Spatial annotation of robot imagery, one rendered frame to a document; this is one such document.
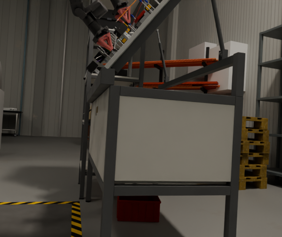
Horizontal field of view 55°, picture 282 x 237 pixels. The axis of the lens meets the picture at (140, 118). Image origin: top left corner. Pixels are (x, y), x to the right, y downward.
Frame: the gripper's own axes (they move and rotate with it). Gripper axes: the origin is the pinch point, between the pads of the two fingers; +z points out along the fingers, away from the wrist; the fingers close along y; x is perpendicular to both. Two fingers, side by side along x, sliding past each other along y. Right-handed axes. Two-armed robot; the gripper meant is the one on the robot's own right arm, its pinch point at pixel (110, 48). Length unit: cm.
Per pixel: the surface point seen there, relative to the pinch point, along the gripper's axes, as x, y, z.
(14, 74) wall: -90, 896, -248
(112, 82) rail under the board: 20.4, -23.3, 14.7
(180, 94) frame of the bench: 0.7, -27.2, 35.7
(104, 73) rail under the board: 20.6, -23.3, 10.2
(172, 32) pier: -416, 468, -18
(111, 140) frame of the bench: 34, -20, 33
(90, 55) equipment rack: -27, 92, -18
